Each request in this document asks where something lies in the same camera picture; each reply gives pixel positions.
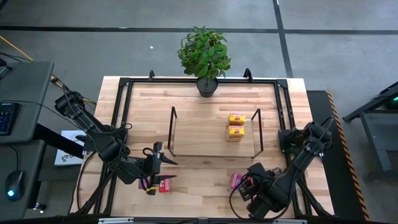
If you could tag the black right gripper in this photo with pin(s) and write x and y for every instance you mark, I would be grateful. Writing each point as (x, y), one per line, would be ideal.
(264, 196)

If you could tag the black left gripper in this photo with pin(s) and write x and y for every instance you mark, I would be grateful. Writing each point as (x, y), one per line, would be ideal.
(152, 169)

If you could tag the purple cereal box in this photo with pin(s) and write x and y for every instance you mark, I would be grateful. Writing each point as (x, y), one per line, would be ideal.
(235, 180)
(142, 184)

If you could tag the red Froot Loops cereal box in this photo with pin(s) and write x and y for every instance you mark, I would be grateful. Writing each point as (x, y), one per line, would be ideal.
(166, 187)

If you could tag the wooden shelf with black frame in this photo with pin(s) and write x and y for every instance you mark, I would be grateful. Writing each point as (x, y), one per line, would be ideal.
(202, 140)

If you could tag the yellow cereal box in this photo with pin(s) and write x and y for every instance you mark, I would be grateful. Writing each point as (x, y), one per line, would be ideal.
(235, 133)
(236, 119)

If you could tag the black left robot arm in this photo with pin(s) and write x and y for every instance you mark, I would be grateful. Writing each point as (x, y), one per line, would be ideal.
(105, 143)

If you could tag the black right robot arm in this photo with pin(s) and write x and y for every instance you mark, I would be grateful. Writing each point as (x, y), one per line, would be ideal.
(298, 165)

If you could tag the black mat with hazard stripe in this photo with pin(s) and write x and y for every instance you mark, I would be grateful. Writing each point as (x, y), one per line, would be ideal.
(335, 186)

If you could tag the white printed box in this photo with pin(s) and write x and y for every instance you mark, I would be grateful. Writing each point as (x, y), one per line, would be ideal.
(66, 155)

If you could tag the green plant in black pot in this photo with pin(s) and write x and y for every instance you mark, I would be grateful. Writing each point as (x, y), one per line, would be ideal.
(203, 56)

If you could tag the shiny desk caster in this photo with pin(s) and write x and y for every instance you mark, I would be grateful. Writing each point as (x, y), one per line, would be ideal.
(40, 207)

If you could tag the black metal stand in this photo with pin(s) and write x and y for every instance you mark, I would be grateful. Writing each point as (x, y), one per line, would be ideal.
(374, 140)

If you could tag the grey desk top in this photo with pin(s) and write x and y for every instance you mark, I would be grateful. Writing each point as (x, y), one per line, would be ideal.
(28, 93)
(28, 186)

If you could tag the black computer mouse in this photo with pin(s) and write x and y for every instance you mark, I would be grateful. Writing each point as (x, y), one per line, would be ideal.
(15, 183)

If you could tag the black backlit keyboard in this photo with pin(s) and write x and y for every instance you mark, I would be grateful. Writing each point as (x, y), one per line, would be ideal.
(7, 119)

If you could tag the black device with green light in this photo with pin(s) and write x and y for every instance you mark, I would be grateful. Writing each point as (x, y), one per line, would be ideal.
(393, 102)

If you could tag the black desk device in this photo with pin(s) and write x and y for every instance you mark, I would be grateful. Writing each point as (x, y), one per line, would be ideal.
(3, 70)

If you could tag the silver aluminium bracket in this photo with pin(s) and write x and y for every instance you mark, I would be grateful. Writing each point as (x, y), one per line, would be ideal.
(289, 221)
(115, 221)

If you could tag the black aluminium rig frame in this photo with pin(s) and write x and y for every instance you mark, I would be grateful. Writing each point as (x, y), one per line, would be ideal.
(155, 80)

